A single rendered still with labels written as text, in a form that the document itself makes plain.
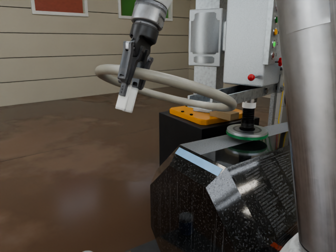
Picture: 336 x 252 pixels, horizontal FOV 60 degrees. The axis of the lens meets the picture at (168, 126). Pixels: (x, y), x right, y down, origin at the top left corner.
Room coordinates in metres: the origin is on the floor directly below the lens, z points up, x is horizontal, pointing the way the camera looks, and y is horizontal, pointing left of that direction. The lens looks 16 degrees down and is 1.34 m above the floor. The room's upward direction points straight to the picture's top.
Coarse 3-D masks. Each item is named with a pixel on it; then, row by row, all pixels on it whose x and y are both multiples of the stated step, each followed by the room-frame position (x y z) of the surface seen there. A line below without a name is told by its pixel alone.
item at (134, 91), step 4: (132, 88) 0.80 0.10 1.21; (136, 88) 0.79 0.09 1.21; (132, 92) 0.79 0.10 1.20; (136, 92) 0.79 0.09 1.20; (132, 96) 0.79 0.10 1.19; (128, 100) 0.79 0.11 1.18; (132, 100) 0.79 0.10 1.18; (128, 104) 0.79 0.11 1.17; (132, 104) 0.78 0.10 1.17; (128, 108) 0.78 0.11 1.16; (132, 108) 0.78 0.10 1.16
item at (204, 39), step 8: (192, 24) 2.29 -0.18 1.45; (200, 24) 2.23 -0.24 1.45; (208, 24) 2.21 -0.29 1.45; (216, 24) 2.21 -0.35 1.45; (224, 24) 2.21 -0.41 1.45; (192, 32) 2.29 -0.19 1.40; (200, 32) 2.23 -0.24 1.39; (208, 32) 2.21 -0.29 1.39; (216, 32) 2.21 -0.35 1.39; (224, 32) 2.21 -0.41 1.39; (192, 40) 2.29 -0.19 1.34; (200, 40) 2.23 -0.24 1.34; (208, 40) 2.21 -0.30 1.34; (216, 40) 2.21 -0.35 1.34; (224, 40) 2.21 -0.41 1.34; (192, 48) 2.28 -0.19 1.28; (200, 48) 2.23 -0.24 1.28; (208, 48) 2.21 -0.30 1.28; (216, 48) 2.21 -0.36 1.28
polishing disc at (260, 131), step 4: (232, 124) 1.58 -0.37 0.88; (236, 124) 1.58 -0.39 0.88; (240, 124) 1.58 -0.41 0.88; (228, 128) 1.50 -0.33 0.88; (232, 128) 1.50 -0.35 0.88; (236, 128) 1.50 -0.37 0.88; (256, 128) 1.50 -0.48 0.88; (260, 128) 1.50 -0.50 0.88; (264, 128) 1.50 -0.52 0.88; (232, 132) 1.44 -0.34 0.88; (236, 132) 1.43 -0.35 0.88; (240, 132) 1.43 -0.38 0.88; (244, 132) 1.43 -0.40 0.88; (248, 132) 1.43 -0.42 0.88; (252, 132) 1.43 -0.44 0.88; (256, 132) 1.43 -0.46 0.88; (260, 132) 1.43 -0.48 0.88; (264, 132) 1.43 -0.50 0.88; (244, 136) 1.40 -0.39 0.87; (248, 136) 1.39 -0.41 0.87; (252, 136) 1.39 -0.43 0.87; (256, 136) 1.39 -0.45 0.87; (260, 136) 1.40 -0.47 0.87
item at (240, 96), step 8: (224, 88) 1.40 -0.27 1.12; (232, 88) 1.46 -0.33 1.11; (240, 88) 1.52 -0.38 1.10; (256, 88) 1.41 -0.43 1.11; (264, 88) 1.48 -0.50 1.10; (272, 88) 1.56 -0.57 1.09; (280, 88) 1.58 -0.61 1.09; (192, 96) 1.20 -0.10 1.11; (200, 96) 1.24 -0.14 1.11; (232, 96) 1.23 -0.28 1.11; (240, 96) 1.29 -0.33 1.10; (248, 96) 1.35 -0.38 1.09; (256, 96) 1.42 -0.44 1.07
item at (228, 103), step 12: (96, 72) 0.92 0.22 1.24; (108, 72) 0.84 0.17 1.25; (144, 72) 0.77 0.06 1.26; (156, 72) 0.77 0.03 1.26; (120, 84) 1.12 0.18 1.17; (168, 84) 0.77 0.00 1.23; (180, 84) 0.76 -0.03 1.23; (192, 84) 0.77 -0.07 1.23; (156, 96) 1.20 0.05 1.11; (168, 96) 1.20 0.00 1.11; (216, 96) 0.80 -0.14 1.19; (228, 96) 0.84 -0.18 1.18; (204, 108) 1.13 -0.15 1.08; (216, 108) 1.07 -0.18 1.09; (228, 108) 0.95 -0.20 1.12
